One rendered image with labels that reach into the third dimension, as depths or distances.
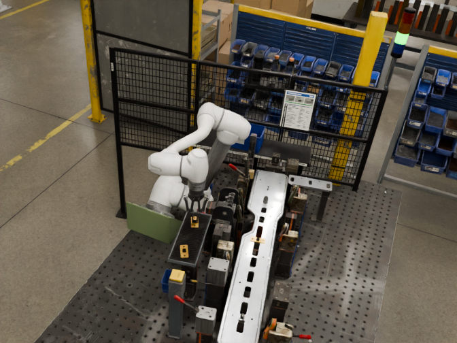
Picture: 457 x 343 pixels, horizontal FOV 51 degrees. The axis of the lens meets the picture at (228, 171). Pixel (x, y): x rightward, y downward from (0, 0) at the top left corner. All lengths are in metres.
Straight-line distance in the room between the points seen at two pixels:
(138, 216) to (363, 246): 1.48
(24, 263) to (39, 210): 0.60
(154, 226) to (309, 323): 1.10
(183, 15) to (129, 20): 0.60
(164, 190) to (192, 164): 0.81
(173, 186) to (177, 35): 1.96
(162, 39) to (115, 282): 2.59
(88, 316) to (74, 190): 2.07
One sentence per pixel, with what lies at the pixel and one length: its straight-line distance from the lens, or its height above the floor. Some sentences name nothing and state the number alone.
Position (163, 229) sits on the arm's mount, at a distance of 3.02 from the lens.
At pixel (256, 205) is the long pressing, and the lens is 2.95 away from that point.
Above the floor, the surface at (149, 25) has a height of 1.24.
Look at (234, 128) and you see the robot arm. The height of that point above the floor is 1.46.
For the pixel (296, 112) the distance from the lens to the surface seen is 3.38.
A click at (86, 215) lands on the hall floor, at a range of 4.37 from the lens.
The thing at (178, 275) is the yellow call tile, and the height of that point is 1.16.
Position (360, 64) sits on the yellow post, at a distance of 3.26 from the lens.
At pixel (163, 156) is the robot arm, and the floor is 1.58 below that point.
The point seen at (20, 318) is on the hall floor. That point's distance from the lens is 3.75.
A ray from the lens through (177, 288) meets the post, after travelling 2.33.
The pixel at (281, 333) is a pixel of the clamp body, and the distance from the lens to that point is 2.29.
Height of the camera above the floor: 2.92
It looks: 37 degrees down
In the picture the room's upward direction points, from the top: 6 degrees clockwise
